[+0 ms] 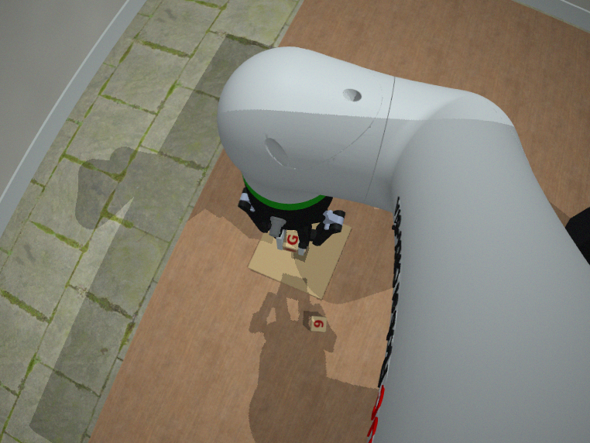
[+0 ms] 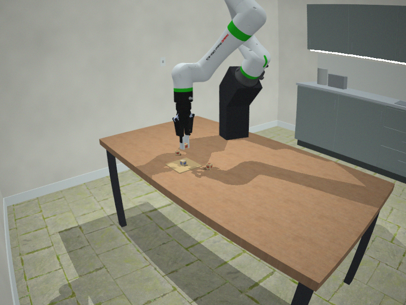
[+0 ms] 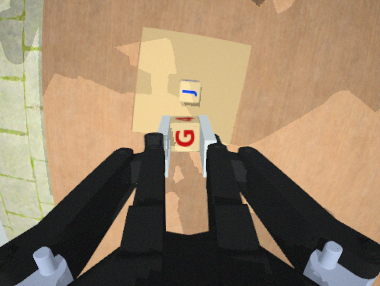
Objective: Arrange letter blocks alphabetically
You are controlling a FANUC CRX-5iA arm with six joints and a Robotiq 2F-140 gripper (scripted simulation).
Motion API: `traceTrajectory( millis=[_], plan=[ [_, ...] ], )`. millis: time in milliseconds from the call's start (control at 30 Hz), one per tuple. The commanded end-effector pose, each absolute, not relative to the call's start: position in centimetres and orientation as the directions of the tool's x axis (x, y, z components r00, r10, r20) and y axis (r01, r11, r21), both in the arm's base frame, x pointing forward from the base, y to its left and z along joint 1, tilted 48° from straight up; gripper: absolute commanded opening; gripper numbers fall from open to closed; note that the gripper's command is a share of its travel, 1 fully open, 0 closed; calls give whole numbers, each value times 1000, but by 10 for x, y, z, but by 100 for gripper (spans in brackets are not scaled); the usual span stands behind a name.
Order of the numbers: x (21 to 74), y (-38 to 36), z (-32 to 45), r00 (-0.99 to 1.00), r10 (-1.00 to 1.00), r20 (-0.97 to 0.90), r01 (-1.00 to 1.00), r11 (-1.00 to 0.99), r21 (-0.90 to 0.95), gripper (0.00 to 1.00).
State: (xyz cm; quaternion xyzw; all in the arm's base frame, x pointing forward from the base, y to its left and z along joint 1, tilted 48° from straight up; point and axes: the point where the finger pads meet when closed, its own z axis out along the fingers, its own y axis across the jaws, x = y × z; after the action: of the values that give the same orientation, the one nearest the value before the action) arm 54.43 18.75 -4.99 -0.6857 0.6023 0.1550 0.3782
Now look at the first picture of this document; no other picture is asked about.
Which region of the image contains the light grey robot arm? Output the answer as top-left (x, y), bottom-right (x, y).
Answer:
top-left (217, 46), bottom-right (590, 443)

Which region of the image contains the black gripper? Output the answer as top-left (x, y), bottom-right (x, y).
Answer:
top-left (238, 187), bottom-right (345, 256)

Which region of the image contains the beige square mat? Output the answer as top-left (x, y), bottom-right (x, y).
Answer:
top-left (248, 224), bottom-right (352, 299)

